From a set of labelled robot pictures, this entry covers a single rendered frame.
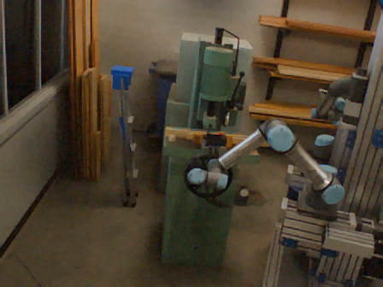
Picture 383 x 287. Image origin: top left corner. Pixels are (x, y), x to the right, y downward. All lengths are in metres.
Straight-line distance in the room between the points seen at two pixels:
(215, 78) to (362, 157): 0.97
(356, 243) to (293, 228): 0.37
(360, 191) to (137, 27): 3.26
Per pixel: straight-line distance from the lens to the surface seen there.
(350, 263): 2.80
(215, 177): 2.09
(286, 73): 4.46
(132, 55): 4.97
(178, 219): 2.84
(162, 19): 4.87
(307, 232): 2.45
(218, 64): 2.52
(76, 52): 3.65
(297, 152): 2.05
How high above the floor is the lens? 1.93
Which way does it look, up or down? 21 degrees down
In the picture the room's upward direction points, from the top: 8 degrees clockwise
